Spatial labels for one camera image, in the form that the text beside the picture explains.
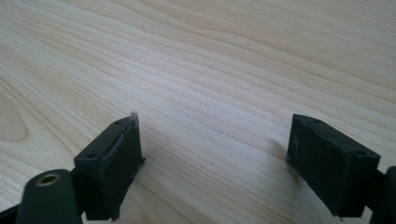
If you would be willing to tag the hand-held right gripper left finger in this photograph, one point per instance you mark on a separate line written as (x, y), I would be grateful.
(112, 168)

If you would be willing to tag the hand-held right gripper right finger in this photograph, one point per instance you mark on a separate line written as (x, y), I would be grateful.
(330, 168)

